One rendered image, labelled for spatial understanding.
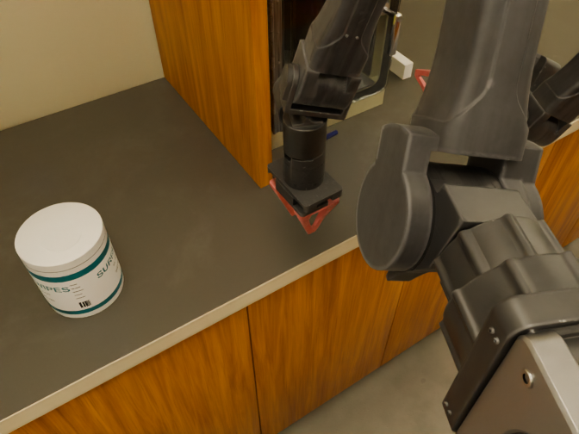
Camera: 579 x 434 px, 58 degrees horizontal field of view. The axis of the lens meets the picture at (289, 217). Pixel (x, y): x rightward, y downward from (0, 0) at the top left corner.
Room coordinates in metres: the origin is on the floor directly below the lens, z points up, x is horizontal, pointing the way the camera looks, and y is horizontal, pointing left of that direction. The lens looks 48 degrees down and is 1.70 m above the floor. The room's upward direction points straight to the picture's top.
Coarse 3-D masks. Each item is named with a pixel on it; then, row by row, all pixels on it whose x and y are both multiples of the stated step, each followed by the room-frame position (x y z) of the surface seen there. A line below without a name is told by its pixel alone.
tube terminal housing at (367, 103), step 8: (376, 96) 1.05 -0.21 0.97; (352, 104) 1.01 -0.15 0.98; (360, 104) 1.02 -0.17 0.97; (368, 104) 1.04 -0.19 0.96; (376, 104) 1.05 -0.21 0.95; (352, 112) 1.01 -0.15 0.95; (360, 112) 1.02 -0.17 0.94; (328, 120) 0.97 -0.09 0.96; (336, 120) 0.98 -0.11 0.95; (272, 136) 0.89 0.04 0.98; (280, 136) 0.90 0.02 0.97; (272, 144) 0.89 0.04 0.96; (280, 144) 0.90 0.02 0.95
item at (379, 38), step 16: (288, 0) 0.90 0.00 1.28; (304, 0) 0.92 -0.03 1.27; (320, 0) 0.94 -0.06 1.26; (400, 0) 1.04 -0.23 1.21; (288, 16) 0.90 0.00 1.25; (304, 16) 0.92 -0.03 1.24; (384, 16) 1.03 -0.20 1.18; (288, 32) 0.90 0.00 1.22; (304, 32) 0.92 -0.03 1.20; (384, 32) 1.03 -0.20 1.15; (288, 48) 0.90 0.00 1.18; (384, 48) 1.03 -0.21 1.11; (368, 64) 1.01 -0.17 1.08; (384, 64) 1.04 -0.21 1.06; (368, 80) 1.01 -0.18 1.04; (384, 80) 1.04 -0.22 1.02; (368, 96) 1.02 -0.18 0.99
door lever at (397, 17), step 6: (384, 6) 1.02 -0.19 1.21; (384, 12) 1.01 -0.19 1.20; (390, 12) 1.00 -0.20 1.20; (396, 12) 0.99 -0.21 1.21; (396, 18) 0.98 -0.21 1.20; (402, 18) 0.98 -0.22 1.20; (396, 24) 0.98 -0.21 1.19; (390, 30) 0.99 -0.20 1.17; (396, 30) 0.98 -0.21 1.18; (390, 36) 0.98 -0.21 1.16; (396, 36) 0.98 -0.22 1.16; (390, 42) 0.98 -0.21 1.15; (396, 42) 0.98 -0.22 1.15; (390, 48) 0.98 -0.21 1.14; (390, 54) 0.98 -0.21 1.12
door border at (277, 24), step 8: (272, 0) 0.88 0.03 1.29; (280, 0) 0.89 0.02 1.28; (280, 8) 0.89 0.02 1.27; (280, 16) 0.89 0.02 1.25; (272, 24) 0.88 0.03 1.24; (280, 24) 0.89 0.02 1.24; (280, 32) 0.89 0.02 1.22; (280, 40) 0.89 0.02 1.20; (272, 48) 0.88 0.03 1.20; (280, 48) 0.89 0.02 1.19; (272, 56) 0.88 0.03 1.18; (280, 56) 0.89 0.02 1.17; (280, 64) 0.89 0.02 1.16; (272, 72) 0.88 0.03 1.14; (280, 72) 0.89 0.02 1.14; (272, 80) 0.88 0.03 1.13; (272, 96) 0.88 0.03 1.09; (272, 120) 0.88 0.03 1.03; (280, 128) 0.89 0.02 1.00
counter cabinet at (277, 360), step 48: (576, 144) 1.09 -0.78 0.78; (576, 192) 1.19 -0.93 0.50; (288, 288) 0.59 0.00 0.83; (336, 288) 0.66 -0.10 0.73; (384, 288) 0.75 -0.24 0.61; (432, 288) 0.86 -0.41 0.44; (192, 336) 0.48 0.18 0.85; (240, 336) 0.53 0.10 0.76; (288, 336) 0.59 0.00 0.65; (336, 336) 0.67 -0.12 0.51; (384, 336) 0.77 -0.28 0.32; (144, 384) 0.42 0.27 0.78; (192, 384) 0.46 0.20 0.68; (240, 384) 0.52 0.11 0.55; (288, 384) 0.59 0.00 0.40; (336, 384) 0.68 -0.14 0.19; (48, 432) 0.33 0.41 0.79; (96, 432) 0.36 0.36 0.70; (144, 432) 0.40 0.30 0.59; (192, 432) 0.45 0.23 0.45; (240, 432) 0.51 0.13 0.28
